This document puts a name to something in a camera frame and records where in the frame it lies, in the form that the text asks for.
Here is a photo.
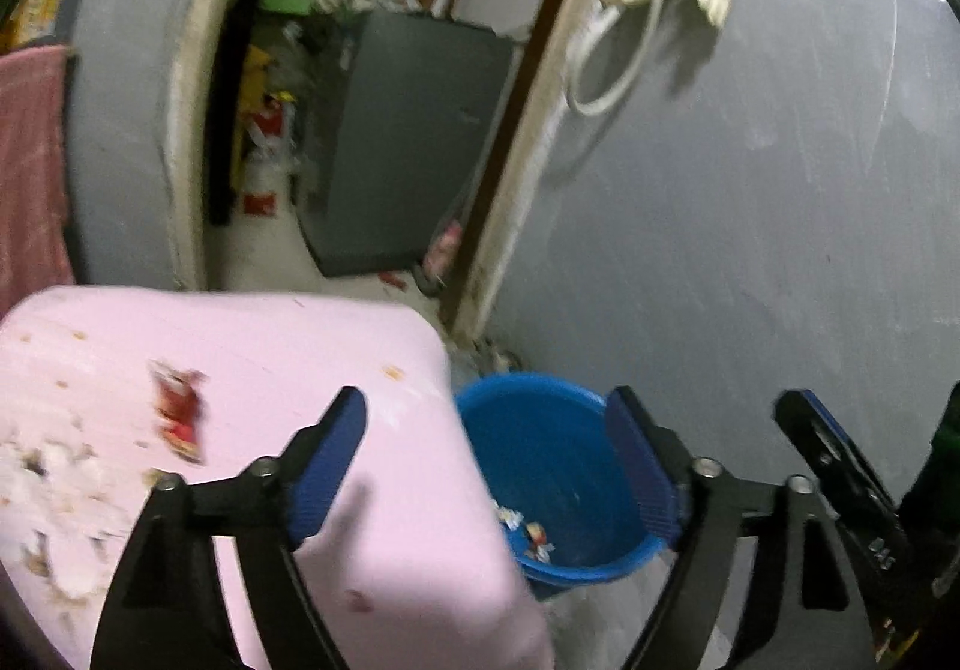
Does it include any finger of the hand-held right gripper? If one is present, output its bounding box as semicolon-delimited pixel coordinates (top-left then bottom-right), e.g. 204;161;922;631
774;388;899;545

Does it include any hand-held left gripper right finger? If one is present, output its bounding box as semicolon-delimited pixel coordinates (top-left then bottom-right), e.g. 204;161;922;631
604;385;880;670

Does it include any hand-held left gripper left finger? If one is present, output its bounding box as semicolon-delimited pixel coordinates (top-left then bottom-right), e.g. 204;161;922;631
90;385;368;670

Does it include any blue plastic bucket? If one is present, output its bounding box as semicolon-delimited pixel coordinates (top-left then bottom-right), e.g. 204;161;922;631
454;372;680;602

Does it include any crumpled candy wrapper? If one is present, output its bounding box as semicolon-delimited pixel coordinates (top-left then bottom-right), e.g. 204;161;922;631
491;501;557;563

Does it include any red snack wrapper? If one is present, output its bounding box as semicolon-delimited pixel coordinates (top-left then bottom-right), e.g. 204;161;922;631
148;360;208;465

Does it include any red slipper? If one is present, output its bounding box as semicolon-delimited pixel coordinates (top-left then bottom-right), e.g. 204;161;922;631
420;220;465;293

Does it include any pile of paper scraps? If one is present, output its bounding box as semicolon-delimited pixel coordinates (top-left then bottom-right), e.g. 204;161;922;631
0;415;155;612

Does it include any red and white bag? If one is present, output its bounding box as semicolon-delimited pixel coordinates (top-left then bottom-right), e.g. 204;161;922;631
240;92;302;219

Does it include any dark grey cabinet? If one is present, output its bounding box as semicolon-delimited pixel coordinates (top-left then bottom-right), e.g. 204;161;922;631
296;10;527;279

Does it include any yellow bag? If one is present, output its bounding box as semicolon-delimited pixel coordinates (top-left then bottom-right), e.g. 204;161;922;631
240;43;275;116

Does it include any red checkered cloth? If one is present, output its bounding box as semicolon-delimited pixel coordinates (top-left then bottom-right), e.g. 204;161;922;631
0;44;77;320

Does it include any white cable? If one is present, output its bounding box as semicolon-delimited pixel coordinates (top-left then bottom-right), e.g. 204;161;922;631
566;0;670;118

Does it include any white door frame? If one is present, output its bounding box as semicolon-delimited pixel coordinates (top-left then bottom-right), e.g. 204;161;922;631
163;0;632;342

